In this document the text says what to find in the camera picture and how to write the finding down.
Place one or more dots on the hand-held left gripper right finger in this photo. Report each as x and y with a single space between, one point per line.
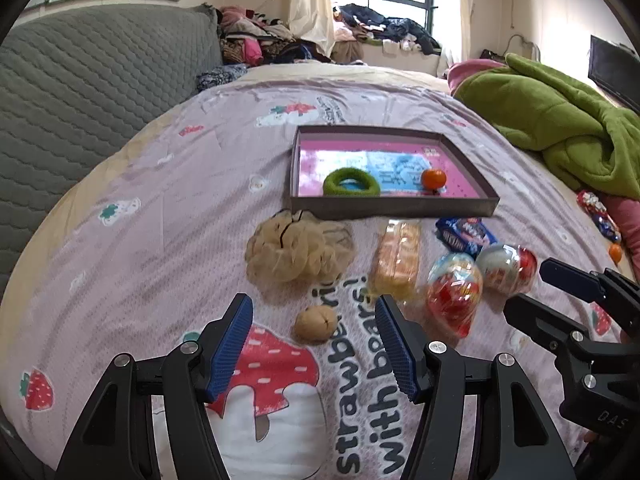
395 345

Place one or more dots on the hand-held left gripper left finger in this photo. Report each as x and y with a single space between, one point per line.
232 345

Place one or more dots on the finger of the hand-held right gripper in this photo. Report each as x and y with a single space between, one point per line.
570 275
540 322

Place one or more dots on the white and red toy egg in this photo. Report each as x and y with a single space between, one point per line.
507 270

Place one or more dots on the red clear toy egg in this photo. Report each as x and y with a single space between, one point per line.
452 297

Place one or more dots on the brown walnut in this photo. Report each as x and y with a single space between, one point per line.
315 326

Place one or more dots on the yellow cracker packet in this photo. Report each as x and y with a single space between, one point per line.
396 260

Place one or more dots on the shallow grey box tray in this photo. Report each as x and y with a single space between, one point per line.
390 207

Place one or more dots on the small orange tangerine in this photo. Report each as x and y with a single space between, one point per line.
615 253

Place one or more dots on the red and blue candy packet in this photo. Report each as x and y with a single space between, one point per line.
597 212

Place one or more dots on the pink cloth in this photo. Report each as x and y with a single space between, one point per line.
627 220

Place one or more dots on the blue cookie packet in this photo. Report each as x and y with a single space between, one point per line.
462 235

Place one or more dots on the beige mesh scrunchie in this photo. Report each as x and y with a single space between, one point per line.
300 250

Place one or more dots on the strawberry printed pink bed sheet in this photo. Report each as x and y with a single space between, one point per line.
165 240

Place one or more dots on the green fleece blanket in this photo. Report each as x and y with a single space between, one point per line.
550 110

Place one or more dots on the black flat screen monitor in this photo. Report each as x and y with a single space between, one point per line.
612 70

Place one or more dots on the pink pillow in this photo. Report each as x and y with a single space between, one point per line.
470 72

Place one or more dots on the dark floral cloth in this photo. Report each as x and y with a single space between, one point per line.
220 77

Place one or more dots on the cream curtain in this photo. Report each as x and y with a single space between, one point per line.
472 5
310 5

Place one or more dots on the grey quilted headboard cover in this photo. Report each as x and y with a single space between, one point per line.
90 90

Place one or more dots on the dark clothes on windowsill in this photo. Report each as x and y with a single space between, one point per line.
390 27

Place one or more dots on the pile of mixed clothes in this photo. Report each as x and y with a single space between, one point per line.
260 37

